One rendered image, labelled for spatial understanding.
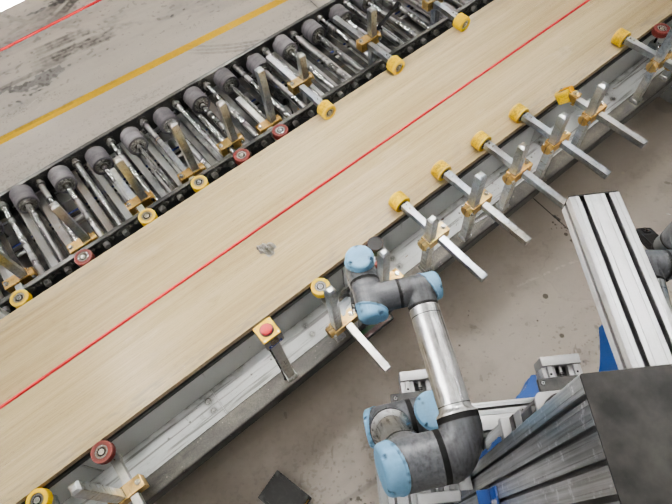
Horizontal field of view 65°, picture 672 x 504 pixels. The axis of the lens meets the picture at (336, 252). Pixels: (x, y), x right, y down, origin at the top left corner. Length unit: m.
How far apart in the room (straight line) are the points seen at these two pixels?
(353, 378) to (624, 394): 2.17
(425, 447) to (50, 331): 1.69
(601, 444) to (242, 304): 1.58
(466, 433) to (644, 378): 0.44
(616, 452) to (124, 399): 1.74
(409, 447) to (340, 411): 1.72
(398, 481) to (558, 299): 2.23
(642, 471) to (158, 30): 4.69
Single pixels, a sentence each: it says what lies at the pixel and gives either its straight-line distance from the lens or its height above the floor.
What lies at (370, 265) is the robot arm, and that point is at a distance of 1.31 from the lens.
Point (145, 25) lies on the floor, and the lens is 5.12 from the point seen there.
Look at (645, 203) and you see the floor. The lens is 3.79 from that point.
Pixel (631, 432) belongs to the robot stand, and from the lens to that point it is 0.88.
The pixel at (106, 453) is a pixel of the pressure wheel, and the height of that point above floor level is 0.91.
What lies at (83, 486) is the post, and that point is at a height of 1.13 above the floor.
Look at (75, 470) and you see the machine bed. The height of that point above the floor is 0.79.
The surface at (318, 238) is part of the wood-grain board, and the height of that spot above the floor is 0.90.
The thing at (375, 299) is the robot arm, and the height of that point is 1.65.
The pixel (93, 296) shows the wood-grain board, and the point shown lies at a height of 0.90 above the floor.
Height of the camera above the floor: 2.83
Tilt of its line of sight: 61 degrees down
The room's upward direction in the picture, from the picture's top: 9 degrees counter-clockwise
